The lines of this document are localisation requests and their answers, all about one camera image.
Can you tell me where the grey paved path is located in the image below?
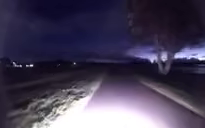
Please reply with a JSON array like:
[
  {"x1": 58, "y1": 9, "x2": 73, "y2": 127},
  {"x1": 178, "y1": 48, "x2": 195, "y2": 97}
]
[{"x1": 46, "y1": 71, "x2": 205, "y2": 128}]

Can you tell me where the dark grass verge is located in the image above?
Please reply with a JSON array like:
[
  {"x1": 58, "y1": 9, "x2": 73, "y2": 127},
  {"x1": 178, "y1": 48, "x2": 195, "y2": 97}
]
[
  {"x1": 0, "y1": 66, "x2": 106, "y2": 128},
  {"x1": 136, "y1": 68, "x2": 205, "y2": 123}
]

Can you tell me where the dark tree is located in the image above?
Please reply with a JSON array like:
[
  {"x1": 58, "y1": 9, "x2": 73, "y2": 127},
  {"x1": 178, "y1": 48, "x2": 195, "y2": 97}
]
[{"x1": 125, "y1": 0, "x2": 205, "y2": 75}]

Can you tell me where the pale water surface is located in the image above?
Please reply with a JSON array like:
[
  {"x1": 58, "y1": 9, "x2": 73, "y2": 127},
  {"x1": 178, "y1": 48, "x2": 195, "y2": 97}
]
[{"x1": 176, "y1": 64, "x2": 205, "y2": 76}]

